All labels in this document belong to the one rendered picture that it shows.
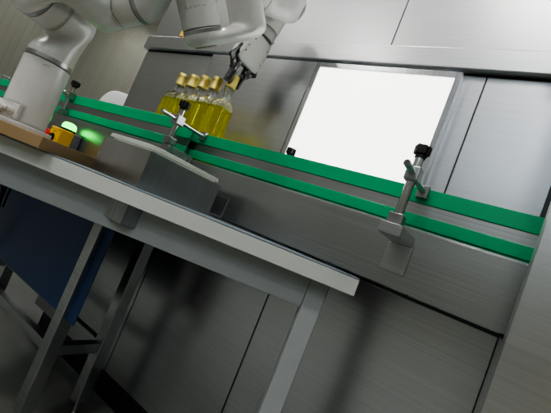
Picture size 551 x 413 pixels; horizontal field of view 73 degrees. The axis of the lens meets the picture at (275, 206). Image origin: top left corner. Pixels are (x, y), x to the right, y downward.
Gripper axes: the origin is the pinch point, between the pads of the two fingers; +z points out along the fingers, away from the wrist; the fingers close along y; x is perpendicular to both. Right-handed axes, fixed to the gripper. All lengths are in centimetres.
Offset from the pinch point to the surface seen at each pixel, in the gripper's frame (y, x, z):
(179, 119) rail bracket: 16.1, 9.2, 19.6
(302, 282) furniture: 12, 63, 32
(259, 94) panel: -11.8, 1.2, -1.9
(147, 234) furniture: 29, 37, 42
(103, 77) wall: -494, -1042, 68
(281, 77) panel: -11.8, 5.2, -10.2
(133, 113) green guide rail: 13.8, -13.4, 26.4
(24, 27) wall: -266, -1031, 68
